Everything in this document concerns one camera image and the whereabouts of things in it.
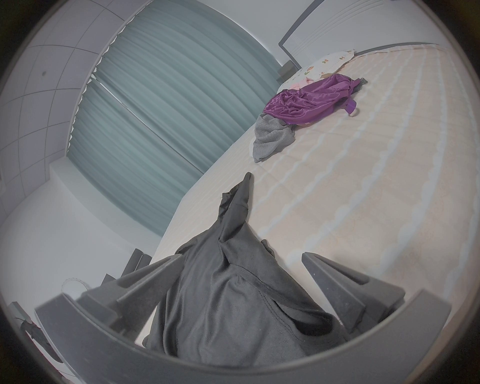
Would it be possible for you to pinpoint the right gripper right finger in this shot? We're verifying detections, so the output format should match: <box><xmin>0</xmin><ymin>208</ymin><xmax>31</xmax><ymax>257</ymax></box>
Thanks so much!
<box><xmin>301</xmin><ymin>252</ymin><xmax>406</xmax><ymax>335</ymax></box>

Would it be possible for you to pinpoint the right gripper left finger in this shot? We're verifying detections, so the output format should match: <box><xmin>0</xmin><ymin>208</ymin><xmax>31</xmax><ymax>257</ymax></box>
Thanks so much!
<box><xmin>77</xmin><ymin>254</ymin><xmax>184</xmax><ymax>336</ymax></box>

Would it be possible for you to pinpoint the black T-shirt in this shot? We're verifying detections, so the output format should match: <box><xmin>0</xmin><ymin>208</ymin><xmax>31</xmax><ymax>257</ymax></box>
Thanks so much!
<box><xmin>144</xmin><ymin>172</ymin><xmax>347</xmax><ymax>368</ymax></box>

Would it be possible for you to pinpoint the black chest of drawers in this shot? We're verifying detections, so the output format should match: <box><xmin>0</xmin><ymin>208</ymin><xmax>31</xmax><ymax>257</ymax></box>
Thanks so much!
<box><xmin>120</xmin><ymin>248</ymin><xmax>152</xmax><ymax>282</ymax></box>

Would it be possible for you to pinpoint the round white mirror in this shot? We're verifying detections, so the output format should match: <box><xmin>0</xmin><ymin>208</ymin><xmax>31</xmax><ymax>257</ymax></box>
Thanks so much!
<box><xmin>62</xmin><ymin>277</ymin><xmax>92</xmax><ymax>296</ymax></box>

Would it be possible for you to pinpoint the bed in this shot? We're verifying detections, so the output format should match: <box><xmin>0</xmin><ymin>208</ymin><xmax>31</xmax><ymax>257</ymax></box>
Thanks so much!
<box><xmin>140</xmin><ymin>0</ymin><xmax>477</xmax><ymax>361</ymax></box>

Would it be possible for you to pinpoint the grey garment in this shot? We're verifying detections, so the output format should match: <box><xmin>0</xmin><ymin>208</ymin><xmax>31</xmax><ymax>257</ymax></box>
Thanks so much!
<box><xmin>252</xmin><ymin>114</ymin><xmax>297</xmax><ymax>164</ymax></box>

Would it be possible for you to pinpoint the purple satin garment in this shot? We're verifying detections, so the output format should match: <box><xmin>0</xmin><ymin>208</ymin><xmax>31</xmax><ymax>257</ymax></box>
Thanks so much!
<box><xmin>263</xmin><ymin>73</ymin><xmax>368</xmax><ymax>126</ymax></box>

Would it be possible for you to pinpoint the grey bedside table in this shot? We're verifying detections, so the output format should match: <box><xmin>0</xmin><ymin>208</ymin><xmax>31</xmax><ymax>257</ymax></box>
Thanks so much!
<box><xmin>279</xmin><ymin>60</ymin><xmax>301</xmax><ymax>80</ymax></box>

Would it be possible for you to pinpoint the white printed pillow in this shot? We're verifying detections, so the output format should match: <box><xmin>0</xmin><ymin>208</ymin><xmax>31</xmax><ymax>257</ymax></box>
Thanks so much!
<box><xmin>300</xmin><ymin>49</ymin><xmax>357</xmax><ymax>76</ymax></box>

